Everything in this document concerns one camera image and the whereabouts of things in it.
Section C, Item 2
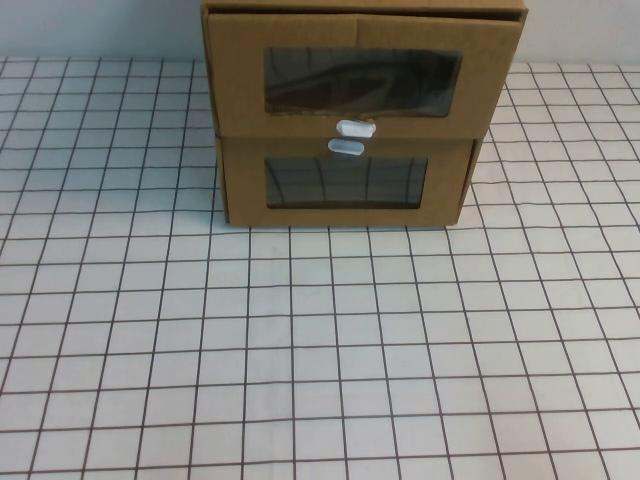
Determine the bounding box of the cardboard drawer with window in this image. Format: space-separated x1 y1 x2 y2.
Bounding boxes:
221 133 477 227
206 13 522 138

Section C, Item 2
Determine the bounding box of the white grid tablecloth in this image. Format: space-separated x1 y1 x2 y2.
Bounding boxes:
0 55 640 480

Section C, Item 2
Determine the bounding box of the white plastic drawer handle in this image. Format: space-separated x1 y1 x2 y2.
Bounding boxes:
335 118 377 139
326 137 367 158

